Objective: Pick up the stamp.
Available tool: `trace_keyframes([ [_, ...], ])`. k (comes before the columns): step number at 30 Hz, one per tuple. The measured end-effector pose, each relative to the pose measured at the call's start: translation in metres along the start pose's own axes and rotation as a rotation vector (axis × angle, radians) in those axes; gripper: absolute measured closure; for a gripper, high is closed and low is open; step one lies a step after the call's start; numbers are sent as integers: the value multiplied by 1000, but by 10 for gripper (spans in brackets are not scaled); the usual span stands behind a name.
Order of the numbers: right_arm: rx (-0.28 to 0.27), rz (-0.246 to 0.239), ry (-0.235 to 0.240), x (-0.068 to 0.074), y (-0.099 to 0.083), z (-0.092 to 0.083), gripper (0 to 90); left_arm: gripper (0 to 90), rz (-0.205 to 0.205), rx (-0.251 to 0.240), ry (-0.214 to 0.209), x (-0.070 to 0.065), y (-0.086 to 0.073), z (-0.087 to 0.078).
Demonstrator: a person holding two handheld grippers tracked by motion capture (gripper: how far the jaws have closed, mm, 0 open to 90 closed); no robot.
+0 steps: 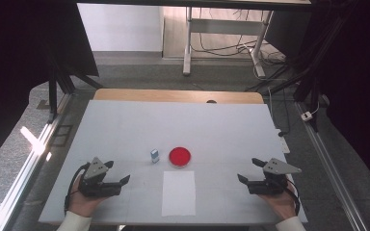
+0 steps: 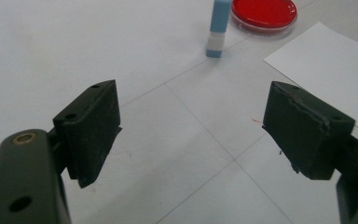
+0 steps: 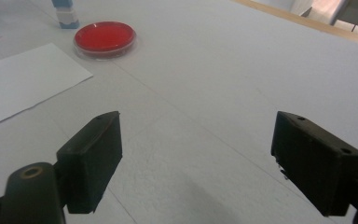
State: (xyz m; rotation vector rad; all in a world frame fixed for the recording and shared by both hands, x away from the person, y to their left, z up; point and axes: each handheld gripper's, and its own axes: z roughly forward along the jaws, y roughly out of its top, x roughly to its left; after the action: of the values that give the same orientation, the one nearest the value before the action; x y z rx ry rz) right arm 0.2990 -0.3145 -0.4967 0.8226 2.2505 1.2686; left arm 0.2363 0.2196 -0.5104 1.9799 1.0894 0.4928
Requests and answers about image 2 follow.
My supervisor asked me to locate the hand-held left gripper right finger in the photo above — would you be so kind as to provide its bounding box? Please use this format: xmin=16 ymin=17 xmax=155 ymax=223
xmin=262 ymin=80 xmax=356 ymax=181

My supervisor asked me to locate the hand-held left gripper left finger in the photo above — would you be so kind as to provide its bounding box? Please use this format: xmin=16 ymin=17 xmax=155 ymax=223
xmin=52 ymin=79 xmax=122 ymax=189

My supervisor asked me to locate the red round ink dish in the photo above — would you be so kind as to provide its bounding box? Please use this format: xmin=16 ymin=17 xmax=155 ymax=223
xmin=230 ymin=0 xmax=298 ymax=35

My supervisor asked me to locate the blue and white stamp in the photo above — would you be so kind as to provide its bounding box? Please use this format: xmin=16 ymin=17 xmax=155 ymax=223
xmin=205 ymin=0 xmax=233 ymax=59

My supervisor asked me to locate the white paper sheet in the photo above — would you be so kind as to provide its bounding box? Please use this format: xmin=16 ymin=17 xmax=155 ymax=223
xmin=263 ymin=21 xmax=358 ymax=133

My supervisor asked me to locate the large white table board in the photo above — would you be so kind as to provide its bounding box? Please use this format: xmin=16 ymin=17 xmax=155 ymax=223
xmin=0 ymin=0 xmax=358 ymax=224

